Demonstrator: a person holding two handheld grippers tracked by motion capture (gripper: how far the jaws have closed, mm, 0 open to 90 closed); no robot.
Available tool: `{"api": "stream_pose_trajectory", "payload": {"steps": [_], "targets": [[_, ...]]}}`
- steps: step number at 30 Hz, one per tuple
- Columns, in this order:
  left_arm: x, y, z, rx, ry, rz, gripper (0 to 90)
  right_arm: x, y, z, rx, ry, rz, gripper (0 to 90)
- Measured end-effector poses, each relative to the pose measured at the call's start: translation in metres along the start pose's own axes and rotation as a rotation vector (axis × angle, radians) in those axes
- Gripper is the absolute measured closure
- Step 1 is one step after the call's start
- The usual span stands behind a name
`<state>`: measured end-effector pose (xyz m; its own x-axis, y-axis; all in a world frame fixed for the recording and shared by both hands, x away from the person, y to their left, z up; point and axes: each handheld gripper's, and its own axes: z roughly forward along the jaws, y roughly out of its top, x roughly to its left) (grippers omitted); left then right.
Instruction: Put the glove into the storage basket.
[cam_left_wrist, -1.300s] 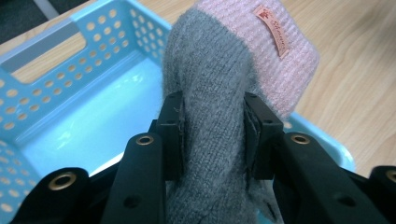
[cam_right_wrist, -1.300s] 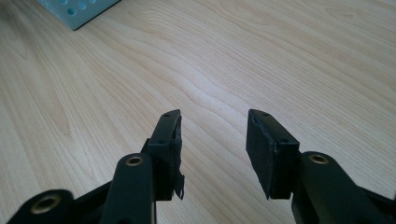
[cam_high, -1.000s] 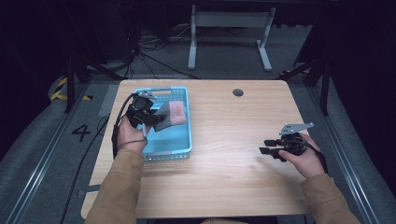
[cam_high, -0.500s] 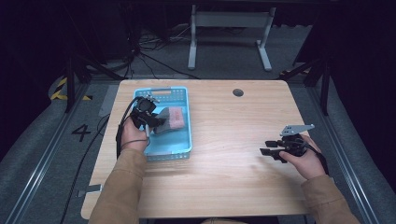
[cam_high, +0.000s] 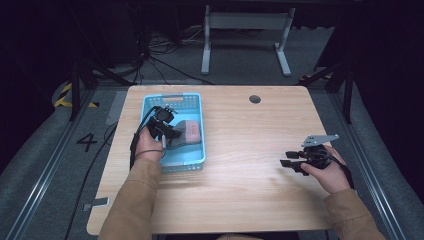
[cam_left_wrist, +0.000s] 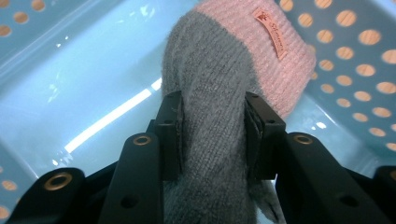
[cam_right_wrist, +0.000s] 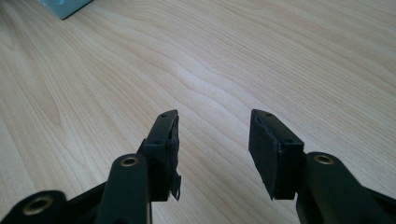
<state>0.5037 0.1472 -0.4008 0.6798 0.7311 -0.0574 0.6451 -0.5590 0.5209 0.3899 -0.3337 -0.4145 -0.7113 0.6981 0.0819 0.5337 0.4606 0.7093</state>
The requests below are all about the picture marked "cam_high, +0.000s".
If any grey metal stand frame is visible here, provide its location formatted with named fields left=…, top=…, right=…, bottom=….
left=200, top=4, right=297, bottom=77

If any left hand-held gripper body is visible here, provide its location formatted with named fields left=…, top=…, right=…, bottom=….
left=146, top=104, right=178, bottom=140

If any aluminium floor rail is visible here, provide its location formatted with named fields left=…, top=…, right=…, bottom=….
left=327, top=92, right=408, bottom=240
left=5, top=89, right=98, bottom=240

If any light blue plastic basket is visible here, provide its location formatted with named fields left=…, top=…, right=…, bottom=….
left=134, top=92, right=207, bottom=174

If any right hand-held gripper black cable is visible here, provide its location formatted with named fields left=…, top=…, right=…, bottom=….
left=329, top=153, right=355, bottom=191

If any black metal stand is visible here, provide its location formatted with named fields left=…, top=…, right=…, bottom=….
left=299, top=59, right=356, bottom=125
left=67, top=57, right=135, bottom=122

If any yellow black hazard tape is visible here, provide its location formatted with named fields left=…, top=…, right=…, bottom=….
left=53, top=82, right=100, bottom=109

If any tangle of black cables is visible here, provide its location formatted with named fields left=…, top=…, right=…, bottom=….
left=131, top=24, right=215, bottom=86

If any black floor cable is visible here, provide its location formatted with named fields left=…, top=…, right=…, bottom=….
left=64, top=122, right=119, bottom=240

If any hand-held gripper black cable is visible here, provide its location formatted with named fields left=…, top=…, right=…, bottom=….
left=128, top=105, right=162, bottom=170
left=329, top=153, right=355, bottom=191

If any left hand-held gripper black cable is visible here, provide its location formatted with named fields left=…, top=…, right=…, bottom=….
left=128, top=105, right=162, bottom=170

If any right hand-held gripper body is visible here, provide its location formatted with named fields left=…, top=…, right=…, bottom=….
left=301, top=133, right=340, bottom=170

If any small metal floor bracket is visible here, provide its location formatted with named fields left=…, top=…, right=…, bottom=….
left=81, top=196, right=111, bottom=213

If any person's right hand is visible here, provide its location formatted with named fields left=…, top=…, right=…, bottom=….
left=300, top=145, right=351, bottom=196

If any person's left hand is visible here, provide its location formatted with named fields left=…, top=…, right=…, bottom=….
left=134, top=126, right=167, bottom=164

